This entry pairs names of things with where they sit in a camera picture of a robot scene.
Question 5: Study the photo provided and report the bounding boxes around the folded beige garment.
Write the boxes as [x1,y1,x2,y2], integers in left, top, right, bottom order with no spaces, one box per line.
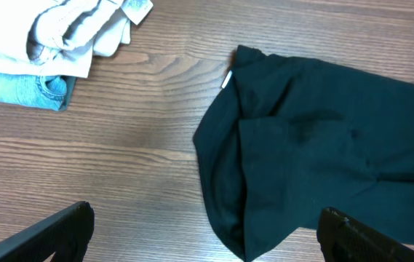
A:
[0,0,154,78]

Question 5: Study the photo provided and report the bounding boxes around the folded light blue jeans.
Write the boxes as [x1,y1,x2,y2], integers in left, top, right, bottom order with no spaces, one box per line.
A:
[0,74,76,111]

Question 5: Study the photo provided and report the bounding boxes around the black t-shirt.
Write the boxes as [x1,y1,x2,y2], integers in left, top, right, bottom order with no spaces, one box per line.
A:
[194,45,414,261]

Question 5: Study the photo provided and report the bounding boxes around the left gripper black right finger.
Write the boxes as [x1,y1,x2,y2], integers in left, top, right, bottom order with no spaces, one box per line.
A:
[317,207,414,262]

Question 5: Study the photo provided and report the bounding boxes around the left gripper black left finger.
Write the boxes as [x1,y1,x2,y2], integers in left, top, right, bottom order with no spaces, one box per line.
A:
[0,201,95,262]

